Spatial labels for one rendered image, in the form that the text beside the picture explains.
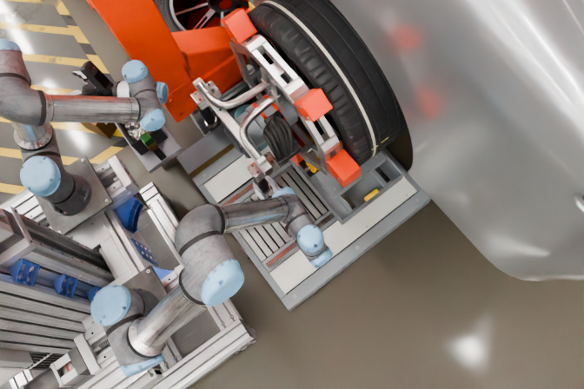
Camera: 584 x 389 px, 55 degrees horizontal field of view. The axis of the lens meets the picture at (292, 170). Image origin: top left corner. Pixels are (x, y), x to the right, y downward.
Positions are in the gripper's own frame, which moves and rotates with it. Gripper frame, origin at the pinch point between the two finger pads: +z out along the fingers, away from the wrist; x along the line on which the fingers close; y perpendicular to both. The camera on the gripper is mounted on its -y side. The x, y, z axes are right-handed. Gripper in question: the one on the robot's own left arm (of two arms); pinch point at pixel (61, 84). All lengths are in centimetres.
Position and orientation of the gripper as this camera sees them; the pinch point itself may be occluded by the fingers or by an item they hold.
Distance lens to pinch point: 203.7
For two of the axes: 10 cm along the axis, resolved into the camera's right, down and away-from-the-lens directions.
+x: 1.2, -7.2, 6.9
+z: -9.9, -0.6, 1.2
